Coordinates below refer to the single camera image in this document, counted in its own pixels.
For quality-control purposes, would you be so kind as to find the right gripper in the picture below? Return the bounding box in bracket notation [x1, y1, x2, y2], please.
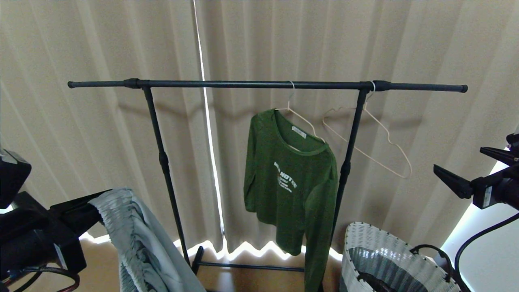
[433, 147, 519, 210]

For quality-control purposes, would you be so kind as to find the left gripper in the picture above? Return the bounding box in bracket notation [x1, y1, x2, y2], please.
[0, 191, 88, 280]

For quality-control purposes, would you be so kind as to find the pale grey garment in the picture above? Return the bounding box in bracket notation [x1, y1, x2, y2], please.
[88, 187, 206, 292]

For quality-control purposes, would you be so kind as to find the pink clothes hanger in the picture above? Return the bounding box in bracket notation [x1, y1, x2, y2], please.
[276, 81, 326, 152]
[322, 81, 413, 180]

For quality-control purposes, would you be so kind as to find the green long-sleeved shirt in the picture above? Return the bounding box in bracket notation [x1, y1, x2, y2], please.
[243, 109, 339, 292]

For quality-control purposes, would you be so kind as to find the white laundry basket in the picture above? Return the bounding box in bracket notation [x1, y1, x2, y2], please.
[340, 222, 463, 292]

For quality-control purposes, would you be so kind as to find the black clothes rack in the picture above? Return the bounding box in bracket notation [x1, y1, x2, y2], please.
[67, 78, 469, 292]

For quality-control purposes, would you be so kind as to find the beige curtain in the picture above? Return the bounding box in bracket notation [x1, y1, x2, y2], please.
[0, 0, 519, 260]

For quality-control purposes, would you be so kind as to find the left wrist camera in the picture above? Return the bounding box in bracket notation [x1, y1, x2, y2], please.
[0, 148, 32, 209]

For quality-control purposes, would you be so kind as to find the black cable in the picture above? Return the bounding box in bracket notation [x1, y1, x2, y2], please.
[454, 213, 519, 292]

